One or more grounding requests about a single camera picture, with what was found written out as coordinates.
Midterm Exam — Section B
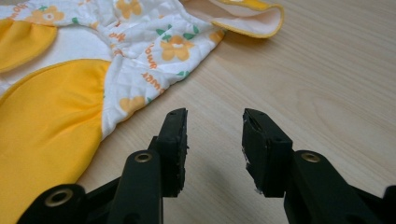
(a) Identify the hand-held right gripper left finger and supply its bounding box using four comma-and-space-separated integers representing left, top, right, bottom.
148, 107, 190, 199

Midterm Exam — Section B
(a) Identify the yellow white floral baby garment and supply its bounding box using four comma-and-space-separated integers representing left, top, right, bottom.
0, 0, 285, 224

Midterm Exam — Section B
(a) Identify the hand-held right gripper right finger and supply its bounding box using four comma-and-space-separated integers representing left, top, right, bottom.
241, 107, 294, 199

